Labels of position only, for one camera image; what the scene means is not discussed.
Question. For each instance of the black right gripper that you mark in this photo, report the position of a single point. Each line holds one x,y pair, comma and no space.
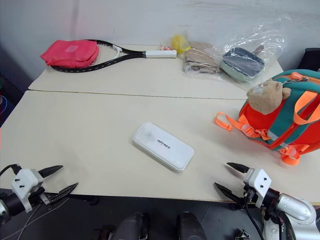
248,197

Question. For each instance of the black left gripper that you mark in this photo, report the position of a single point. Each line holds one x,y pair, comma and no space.
40,196

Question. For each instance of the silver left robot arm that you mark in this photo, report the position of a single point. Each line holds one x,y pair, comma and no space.
10,203

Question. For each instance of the white rectangular case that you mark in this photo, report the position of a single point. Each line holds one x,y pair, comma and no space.
162,146

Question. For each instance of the orange and teal backpack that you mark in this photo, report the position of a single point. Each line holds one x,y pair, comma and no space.
295,125

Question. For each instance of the dark rounded shape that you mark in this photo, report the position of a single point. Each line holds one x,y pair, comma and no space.
132,226

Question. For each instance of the beige plush bear toy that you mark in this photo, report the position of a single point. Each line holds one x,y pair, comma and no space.
265,97

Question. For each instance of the grey square frying pan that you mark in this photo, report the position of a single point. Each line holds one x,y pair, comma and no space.
243,65

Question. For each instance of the pink fabric bag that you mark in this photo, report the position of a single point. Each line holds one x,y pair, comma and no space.
71,53

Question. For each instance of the black box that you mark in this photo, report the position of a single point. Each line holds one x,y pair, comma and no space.
311,58

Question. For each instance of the black and white tennis racket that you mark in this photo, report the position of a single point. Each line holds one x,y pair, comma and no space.
130,52

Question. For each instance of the yellow item in plastic wrap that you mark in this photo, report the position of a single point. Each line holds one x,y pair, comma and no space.
178,43

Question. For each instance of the clear plastic bag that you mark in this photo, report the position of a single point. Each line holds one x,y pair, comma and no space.
262,35

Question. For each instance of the small pink item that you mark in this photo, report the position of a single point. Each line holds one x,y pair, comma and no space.
165,47

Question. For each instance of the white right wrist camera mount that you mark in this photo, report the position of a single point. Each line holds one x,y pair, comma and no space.
260,183

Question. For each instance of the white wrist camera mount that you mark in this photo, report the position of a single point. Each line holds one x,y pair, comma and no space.
260,183
25,183

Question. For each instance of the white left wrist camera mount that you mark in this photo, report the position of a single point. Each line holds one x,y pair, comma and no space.
25,183

